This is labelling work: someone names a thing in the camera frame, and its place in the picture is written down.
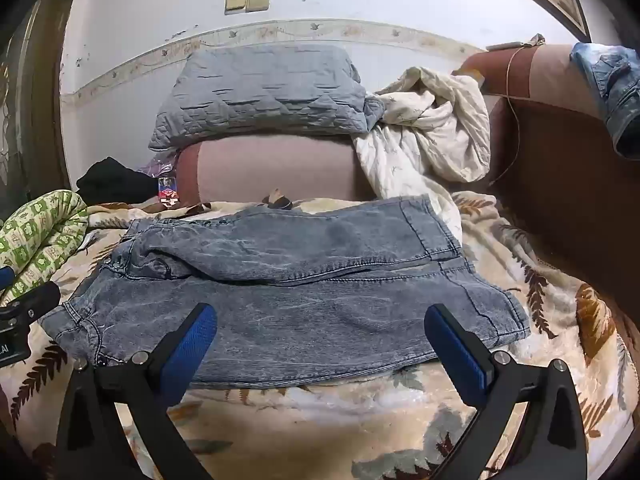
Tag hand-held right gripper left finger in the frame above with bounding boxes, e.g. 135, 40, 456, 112
55, 302, 218, 480

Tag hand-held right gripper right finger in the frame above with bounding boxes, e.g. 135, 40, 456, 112
424, 303, 588, 480

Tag grey denim pants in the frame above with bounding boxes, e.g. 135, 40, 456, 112
40, 194, 531, 390

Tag green patterned quilt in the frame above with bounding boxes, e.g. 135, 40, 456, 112
0, 189, 90, 306

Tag black cloth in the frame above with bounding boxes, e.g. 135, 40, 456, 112
76, 156, 161, 204

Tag leaf print blanket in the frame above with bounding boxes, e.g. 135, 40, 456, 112
0, 190, 631, 480

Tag colourful small packet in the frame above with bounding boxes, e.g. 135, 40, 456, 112
157, 176, 180, 207

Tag wooden door with glass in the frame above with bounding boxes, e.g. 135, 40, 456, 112
0, 0, 76, 221

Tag purple plastic bag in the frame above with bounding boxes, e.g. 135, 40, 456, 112
137, 157, 178, 181

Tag brown sofa backrest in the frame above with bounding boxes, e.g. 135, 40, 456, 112
452, 44, 640, 321

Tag pink brown bolster cushion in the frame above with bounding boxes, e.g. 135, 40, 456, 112
175, 132, 378, 206

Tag cream crumpled sheet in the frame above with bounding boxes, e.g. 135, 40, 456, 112
352, 66, 492, 246

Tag grey quilted pillow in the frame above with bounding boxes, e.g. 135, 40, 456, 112
148, 44, 386, 151

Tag blue denim garment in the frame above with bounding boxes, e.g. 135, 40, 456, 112
570, 41, 640, 161

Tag thin tan cord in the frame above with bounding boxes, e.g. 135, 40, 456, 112
501, 45, 524, 177

